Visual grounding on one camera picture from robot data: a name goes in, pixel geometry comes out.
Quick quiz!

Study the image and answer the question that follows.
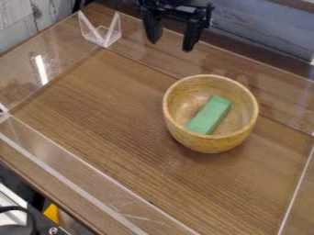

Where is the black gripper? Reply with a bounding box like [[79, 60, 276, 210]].
[[138, 0, 216, 52]]

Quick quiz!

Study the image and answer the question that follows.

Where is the green rectangular block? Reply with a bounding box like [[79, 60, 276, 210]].
[[186, 95, 232, 135]]

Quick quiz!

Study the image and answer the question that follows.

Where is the brown wooden bowl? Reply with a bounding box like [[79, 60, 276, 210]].
[[162, 74, 260, 153]]

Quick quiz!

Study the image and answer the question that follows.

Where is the yellow and black device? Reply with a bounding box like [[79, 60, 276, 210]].
[[27, 203, 85, 235]]

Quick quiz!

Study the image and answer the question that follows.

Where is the clear acrylic corner bracket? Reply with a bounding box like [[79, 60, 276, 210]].
[[78, 11, 122, 48]]

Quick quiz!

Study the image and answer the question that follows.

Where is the clear acrylic front wall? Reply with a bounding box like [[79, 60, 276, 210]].
[[0, 114, 200, 235]]

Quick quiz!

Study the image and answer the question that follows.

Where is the black cable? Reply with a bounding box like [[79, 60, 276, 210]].
[[0, 205, 41, 235]]

